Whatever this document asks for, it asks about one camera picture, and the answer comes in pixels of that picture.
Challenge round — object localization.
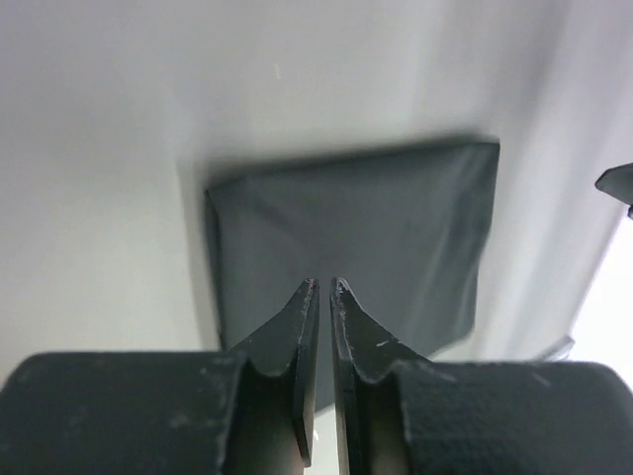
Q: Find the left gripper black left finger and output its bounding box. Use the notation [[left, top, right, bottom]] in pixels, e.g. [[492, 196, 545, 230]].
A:
[[1, 279, 319, 474]]

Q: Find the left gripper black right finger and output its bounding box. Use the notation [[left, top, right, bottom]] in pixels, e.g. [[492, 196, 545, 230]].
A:
[[330, 278, 632, 474]]

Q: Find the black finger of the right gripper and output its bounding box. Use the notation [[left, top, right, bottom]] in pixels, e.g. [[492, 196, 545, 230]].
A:
[[594, 163, 633, 219]]

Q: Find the black t shirt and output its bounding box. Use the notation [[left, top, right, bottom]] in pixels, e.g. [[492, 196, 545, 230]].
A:
[[205, 136, 500, 410]]

